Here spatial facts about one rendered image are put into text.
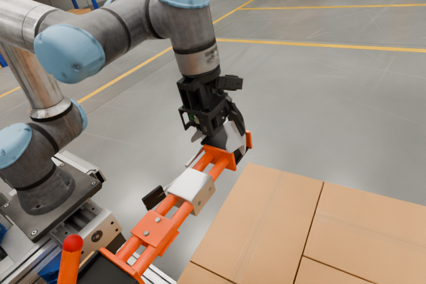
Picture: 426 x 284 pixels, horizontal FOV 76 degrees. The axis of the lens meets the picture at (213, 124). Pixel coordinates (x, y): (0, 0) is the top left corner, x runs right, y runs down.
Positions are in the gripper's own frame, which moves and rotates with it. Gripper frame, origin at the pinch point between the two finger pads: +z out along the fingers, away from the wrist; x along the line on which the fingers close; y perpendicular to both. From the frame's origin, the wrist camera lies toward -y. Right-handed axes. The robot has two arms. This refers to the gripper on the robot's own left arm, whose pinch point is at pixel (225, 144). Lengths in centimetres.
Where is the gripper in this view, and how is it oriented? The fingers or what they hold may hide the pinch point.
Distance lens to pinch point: 62.1
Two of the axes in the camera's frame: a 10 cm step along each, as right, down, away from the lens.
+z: 2.0, 8.0, 5.7
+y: -5.3, 5.8, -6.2
